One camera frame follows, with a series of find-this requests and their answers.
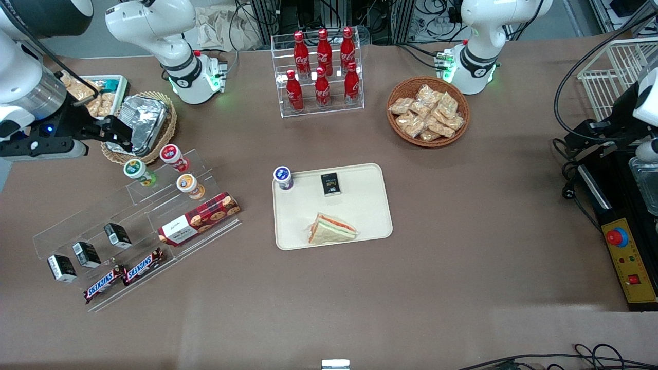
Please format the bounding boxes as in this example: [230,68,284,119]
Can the Snickers chocolate bar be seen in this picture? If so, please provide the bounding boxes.
[84,265,126,304]
[122,248,166,286]

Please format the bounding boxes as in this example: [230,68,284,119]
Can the small black carton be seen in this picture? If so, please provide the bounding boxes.
[320,173,342,197]
[47,254,78,283]
[72,242,101,268]
[104,223,132,249]

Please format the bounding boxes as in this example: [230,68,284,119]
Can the red gum bottle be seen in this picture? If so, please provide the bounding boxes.
[159,144,190,173]

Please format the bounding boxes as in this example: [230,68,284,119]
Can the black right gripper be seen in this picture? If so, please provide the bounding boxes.
[54,117,135,154]

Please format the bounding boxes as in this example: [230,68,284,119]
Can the white crumpled cloth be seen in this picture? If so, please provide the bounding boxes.
[193,5,268,52]

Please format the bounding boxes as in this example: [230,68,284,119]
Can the clear acrylic stepped stand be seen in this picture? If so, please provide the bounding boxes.
[32,148,243,313]

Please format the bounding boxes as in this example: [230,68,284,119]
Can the white and black machine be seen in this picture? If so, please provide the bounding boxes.
[609,67,658,162]

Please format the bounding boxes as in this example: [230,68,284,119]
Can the wicker basket with foil container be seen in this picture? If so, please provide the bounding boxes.
[100,91,178,165]

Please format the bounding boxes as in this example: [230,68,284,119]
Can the blue gum bottle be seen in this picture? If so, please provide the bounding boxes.
[273,166,294,192]

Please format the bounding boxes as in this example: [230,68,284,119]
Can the yellow control box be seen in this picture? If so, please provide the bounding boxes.
[600,217,658,304]

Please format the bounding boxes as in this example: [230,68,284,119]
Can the silver foil container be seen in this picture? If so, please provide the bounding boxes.
[105,95,170,157]

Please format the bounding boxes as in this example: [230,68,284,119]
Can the round wicker snack basket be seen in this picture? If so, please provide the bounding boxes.
[387,76,471,149]

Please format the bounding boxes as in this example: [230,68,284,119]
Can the black machine frame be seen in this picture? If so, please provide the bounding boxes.
[576,121,658,312]

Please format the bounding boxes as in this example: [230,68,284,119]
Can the thick black cable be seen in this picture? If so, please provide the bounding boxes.
[553,0,658,201]

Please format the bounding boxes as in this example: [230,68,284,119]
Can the red Coca-Cola bottle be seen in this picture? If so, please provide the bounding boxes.
[286,69,304,113]
[315,67,331,108]
[317,28,333,77]
[341,27,356,72]
[344,62,360,106]
[293,31,310,79]

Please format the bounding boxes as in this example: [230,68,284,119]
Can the black floor cables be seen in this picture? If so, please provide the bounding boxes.
[458,343,658,370]

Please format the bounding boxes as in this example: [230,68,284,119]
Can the white rectangular snack bin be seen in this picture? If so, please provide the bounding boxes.
[56,72,129,125]

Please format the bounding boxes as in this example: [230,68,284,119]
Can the red plaid cookie box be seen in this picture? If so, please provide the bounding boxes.
[157,192,241,246]

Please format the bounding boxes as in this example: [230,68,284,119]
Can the clear plastic container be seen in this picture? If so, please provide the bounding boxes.
[628,157,658,216]

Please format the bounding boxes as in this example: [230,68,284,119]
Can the beige plastic tray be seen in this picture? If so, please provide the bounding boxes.
[272,163,394,251]

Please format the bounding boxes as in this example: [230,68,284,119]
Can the green gum bottle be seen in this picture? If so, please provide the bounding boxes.
[123,159,156,187]

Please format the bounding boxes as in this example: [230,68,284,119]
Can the white wire basket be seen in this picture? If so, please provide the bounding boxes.
[577,37,658,121]

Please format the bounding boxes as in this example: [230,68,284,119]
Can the triangle sandwich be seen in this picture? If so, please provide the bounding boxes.
[307,212,360,246]

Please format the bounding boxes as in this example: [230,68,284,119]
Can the clear acrylic bottle rack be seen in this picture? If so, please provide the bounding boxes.
[271,31,365,119]

